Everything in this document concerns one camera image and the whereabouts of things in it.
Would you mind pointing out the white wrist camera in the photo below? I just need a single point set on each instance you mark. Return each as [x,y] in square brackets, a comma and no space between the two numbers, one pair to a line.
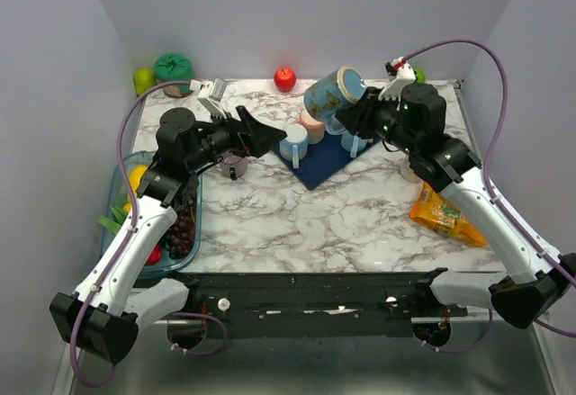
[401,73]
[209,94]

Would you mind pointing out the red toy dragon fruit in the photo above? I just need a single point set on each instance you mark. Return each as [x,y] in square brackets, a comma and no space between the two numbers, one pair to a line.
[155,255]

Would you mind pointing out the orange snack bag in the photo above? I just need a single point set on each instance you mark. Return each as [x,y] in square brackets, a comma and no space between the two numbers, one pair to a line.
[435,213]

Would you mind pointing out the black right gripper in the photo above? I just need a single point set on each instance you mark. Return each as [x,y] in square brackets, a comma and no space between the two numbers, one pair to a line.
[357,117]

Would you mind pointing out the teal plastic fruit bin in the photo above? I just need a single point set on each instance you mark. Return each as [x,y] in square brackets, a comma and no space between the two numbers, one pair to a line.
[117,208]

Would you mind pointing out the red toy apple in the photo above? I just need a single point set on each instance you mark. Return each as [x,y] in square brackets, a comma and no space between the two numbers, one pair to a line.
[285,79]

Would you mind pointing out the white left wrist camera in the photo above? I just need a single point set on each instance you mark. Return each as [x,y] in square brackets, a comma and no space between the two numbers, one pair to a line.
[209,94]

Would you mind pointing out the dark red toy grapes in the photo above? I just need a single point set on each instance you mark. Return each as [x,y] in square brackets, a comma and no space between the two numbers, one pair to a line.
[178,241]

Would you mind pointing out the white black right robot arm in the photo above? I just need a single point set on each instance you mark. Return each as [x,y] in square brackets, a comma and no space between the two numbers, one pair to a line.
[536,274]

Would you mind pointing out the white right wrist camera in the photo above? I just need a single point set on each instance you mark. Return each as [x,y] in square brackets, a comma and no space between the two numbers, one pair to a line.
[401,73]

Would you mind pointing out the pink ceramic mug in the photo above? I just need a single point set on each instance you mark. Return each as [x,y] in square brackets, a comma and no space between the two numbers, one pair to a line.
[315,129]

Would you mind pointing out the purple ceramic mug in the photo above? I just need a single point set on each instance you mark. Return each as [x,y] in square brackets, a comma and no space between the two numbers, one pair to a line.
[233,167]

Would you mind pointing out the dark blue mat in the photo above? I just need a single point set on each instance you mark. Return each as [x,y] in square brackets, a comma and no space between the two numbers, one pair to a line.
[326,158]

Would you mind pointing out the blue white gradient mug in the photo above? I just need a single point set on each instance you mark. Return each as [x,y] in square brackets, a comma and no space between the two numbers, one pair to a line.
[294,147]

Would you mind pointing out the white pump bottle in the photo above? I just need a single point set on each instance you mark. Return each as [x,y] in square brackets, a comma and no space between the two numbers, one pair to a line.
[407,172]

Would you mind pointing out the green toy pear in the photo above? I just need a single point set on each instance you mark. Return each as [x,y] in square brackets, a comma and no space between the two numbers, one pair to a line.
[143,80]

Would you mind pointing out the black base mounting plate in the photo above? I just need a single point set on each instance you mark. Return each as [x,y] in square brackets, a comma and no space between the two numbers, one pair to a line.
[314,304]

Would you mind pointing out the light blue faceted mug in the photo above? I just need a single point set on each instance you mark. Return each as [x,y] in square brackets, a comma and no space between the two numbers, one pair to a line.
[355,140]

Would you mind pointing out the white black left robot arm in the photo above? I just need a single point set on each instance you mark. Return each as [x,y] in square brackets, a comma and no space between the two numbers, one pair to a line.
[99,317]

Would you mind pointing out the blue butterfly mug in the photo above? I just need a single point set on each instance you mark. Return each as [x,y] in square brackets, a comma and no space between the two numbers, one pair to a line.
[339,90]

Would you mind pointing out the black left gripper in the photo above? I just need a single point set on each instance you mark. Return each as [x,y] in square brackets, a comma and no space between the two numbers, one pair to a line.
[256,138]

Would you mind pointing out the yellow toy mango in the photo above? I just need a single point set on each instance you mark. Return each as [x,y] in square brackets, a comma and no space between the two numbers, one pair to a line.
[135,176]

